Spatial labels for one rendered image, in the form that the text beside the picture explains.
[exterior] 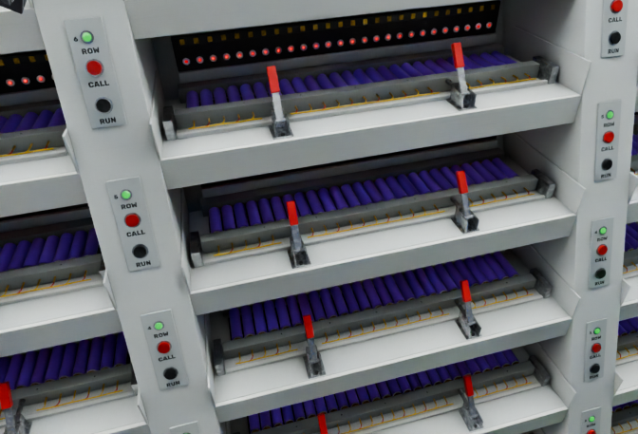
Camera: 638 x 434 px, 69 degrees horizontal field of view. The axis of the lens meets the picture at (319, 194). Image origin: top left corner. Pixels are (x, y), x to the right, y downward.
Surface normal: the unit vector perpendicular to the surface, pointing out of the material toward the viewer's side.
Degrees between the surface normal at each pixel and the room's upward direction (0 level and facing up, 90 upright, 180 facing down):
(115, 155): 90
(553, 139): 90
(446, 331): 19
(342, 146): 109
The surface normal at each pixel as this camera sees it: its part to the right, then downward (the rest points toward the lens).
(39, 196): 0.24, 0.55
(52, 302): -0.04, -0.81
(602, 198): 0.22, 0.25
